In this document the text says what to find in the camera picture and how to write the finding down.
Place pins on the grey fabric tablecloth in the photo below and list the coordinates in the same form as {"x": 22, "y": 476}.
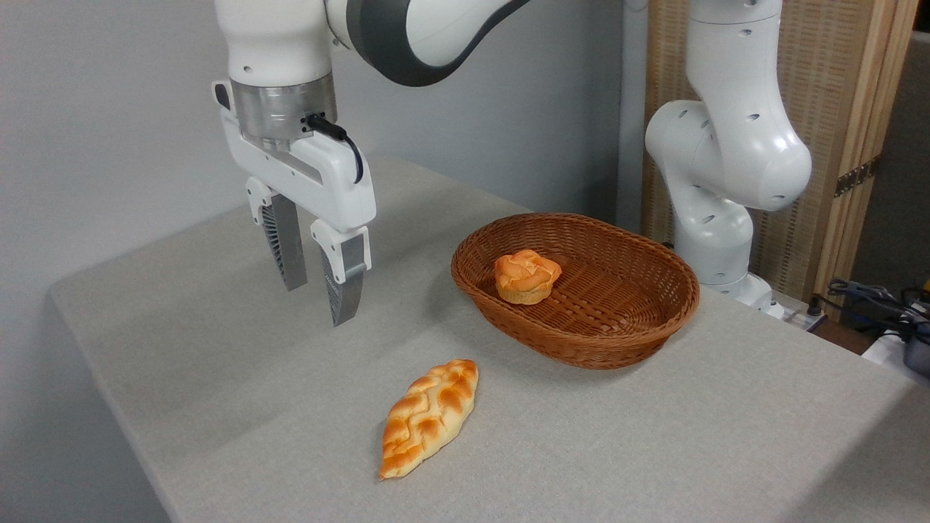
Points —
{"x": 290, "y": 407}

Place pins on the braided golden bread loaf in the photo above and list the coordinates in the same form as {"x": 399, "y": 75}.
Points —
{"x": 429, "y": 418}

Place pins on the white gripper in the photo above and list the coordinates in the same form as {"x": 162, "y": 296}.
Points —
{"x": 320, "y": 178}

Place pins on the round orange bread bun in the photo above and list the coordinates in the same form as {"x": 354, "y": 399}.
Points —
{"x": 524, "y": 277}

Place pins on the brown wicker oval basket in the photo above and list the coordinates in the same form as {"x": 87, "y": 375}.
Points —
{"x": 617, "y": 319}

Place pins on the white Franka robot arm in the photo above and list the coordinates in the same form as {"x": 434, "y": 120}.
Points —
{"x": 730, "y": 145}

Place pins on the white power strip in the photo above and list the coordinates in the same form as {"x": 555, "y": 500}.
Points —
{"x": 803, "y": 318}

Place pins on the wooden rattan folding screen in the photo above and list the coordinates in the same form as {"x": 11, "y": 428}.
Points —
{"x": 835, "y": 87}

